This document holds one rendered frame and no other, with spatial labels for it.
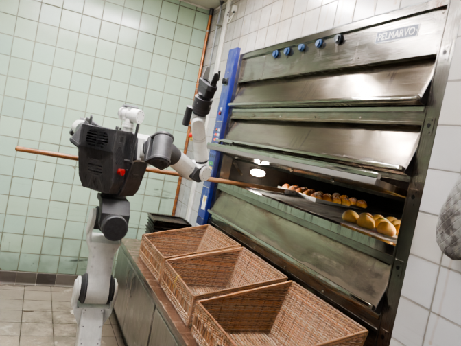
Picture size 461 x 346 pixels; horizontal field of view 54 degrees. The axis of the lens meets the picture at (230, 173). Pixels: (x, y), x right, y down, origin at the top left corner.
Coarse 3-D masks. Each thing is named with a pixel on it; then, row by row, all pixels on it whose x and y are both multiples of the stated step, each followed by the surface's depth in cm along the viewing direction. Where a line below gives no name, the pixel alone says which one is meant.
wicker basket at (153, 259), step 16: (208, 224) 326; (144, 240) 302; (160, 240) 314; (176, 240) 318; (192, 240) 322; (208, 240) 317; (224, 240) 296; (144, 256) 297; (160, 256) 265; (176, 256) 262; (224, 256) 274; (160, 272) 261
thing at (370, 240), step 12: (240, 192) 295; (252, 192) 278; (276, 204) 250; (288, 204) 246; (300, 216) 226; (312, 216) 217; (324, 228) 207; (336, 228) 199; (348, 228) 193; (360, 240) 184; (372, 240) 178; (384, 240) 176; (384, 252) 171
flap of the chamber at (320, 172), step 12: (240, 156) 274; (252, 156) 252; (264, 156) 241; (288, 168) 235; (300, 168) 205; (312, 168) 197; (324, 168) 189; (336, 180) 201; (348, 180) 176; (360, 180) 167; (372, 180) 162; (384, 192) 179; (396, 192) 164
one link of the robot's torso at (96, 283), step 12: (96, 240) 218; (108, 240) 222; (120, 240) 221; (96, 252) 217; (108, 252) 219; (96, 264) 216; (108, 264) 219; (84, 276) 217; (96, 276) 216; (108, 276) 218; (84, 288) 213; (96, 288) 215; (108, 288) 217; (84, 300) 214; (96, 300) 216; (108, 300) 218
